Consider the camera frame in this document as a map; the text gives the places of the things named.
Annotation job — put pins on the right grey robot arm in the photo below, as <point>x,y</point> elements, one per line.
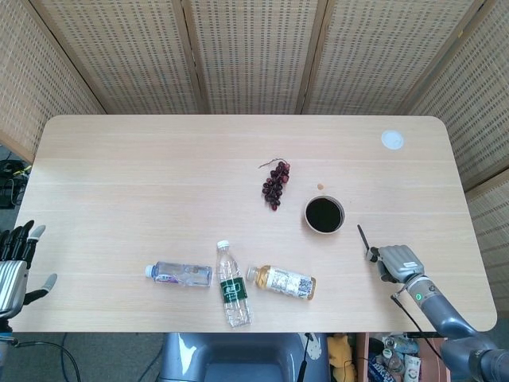
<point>449,318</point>

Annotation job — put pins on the yellow cloth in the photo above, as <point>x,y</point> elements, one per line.
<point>342,354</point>

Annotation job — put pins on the black plastic spoon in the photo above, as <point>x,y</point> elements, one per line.
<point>362,238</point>

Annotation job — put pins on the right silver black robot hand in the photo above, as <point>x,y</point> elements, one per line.
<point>399,262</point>

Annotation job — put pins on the dark red grape bunch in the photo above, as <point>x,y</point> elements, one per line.
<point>274,187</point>

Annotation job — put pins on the black equipment on floor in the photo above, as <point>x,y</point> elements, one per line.
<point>10,187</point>

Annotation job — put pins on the woven bamboo folding screen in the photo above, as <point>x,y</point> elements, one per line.
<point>254,59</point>

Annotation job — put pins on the white round table grommet cap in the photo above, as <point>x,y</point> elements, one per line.
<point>393,139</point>

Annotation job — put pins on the clear bottle with green label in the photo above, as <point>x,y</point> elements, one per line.
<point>234,290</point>

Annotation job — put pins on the clear bottle with purple label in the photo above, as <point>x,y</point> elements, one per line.
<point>179,274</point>

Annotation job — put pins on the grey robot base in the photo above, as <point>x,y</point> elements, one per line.
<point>238,358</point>

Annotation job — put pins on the brown box of clutter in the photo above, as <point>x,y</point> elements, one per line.
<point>427,358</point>

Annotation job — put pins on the white perforated plate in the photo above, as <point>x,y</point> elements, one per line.
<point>314,348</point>

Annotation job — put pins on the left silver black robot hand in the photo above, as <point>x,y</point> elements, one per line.
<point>12,278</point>

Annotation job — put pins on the yellow tea bottle white label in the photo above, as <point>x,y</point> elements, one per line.
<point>282,280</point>

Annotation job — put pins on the bowl with dark liquid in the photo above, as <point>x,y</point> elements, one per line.
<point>324,215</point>

